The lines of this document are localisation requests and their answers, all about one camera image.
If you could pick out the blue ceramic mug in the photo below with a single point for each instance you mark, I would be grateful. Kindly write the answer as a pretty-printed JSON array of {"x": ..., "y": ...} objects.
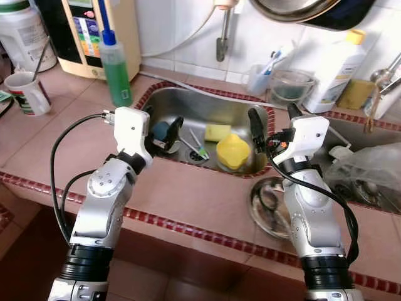
[{"x": 160, "y": 130}]

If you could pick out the round steel plate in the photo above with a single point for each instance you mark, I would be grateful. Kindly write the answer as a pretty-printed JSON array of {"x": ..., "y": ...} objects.
[{"x": 263, "y": 207}]

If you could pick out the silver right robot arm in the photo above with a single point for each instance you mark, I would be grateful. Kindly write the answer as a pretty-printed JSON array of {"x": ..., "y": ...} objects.
[{"x": 316, "y": 219}]

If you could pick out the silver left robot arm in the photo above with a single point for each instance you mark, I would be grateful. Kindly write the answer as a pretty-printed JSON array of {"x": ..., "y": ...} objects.
[{"x": 100, "y": 207}]

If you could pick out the clear plastic pitcher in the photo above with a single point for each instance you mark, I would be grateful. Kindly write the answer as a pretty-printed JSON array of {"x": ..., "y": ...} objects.
[{"x": 291, "y": 91}]

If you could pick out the stainless steel sink basin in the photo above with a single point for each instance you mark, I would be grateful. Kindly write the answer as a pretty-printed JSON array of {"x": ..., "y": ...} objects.
[
  {"x": 357, "y": 135},
  {"x": 188, "y": 106}
]

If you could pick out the yellow dish sponge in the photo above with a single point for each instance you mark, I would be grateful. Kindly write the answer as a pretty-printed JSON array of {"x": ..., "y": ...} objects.
[{"x": 217, "y": 132}]

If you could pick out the green dish soap bottle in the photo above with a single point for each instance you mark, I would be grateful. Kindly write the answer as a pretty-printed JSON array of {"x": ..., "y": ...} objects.
[{"x": 118, "y": 78}]

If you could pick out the clear toothbrush cup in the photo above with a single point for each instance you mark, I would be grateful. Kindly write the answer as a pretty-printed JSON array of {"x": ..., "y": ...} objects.
[{"x": 257, "y": 81}]

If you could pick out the white bottle yellow cap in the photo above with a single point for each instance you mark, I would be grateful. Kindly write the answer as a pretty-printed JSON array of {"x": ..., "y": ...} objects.
[{"x": 335, "y": 75}]

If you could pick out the blue toothbrush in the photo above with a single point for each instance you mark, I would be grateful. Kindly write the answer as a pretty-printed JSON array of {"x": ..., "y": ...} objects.
[{"x": 270, "y": 63}]

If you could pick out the white toothbrush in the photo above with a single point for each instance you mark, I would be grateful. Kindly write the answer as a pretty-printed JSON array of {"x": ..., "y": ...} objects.
[{"x": 285, "y": 53}]

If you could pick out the mustard yellow sponge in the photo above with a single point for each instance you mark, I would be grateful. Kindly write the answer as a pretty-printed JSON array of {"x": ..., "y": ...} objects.
[{"x": 356, "y": 94}]

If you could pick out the steel gooseneck sink faucet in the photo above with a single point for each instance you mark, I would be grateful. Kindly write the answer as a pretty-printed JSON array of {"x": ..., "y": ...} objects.
[{"x": 377, "y": 76}]

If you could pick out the clear plastic bag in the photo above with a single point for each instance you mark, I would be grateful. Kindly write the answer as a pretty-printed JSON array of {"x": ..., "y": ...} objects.
[{"x": 369, "y": 175}]

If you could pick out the hanging steel pan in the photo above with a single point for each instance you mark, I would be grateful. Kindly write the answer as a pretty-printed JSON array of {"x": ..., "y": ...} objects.
[{"x": 294, "y": 7}]

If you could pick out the thin metal spoon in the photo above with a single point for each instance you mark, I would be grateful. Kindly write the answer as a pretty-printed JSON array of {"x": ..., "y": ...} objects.
[{"x": 45, "y": 56}]

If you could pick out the white printed mug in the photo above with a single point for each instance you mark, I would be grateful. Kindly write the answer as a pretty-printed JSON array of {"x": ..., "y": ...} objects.
[{"x": 28, "y": 97}]

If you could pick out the white jug green band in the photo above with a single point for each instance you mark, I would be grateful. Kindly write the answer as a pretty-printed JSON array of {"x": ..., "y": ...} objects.
[{"x": 25, "y": 37}]

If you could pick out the small green packet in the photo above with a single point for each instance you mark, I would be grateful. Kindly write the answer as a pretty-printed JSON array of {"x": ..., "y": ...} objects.
[{"x": 5, "y": 97}]

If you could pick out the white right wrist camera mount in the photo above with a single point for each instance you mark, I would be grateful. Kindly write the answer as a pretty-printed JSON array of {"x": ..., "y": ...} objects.
[{"x": 307, "y": 135}]

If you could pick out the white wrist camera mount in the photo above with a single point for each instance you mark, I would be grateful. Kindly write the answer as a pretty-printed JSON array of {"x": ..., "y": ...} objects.
[
  {"x": 307, "y": 135},
  {"x": 131, "y": 132}
]

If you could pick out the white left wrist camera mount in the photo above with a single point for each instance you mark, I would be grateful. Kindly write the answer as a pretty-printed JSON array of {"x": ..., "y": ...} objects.
[{"x": 131, "y": 132}]

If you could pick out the steel wall tap pipe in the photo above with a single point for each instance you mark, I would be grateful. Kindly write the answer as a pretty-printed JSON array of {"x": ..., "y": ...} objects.
[{"x": 222, "y": 47}]

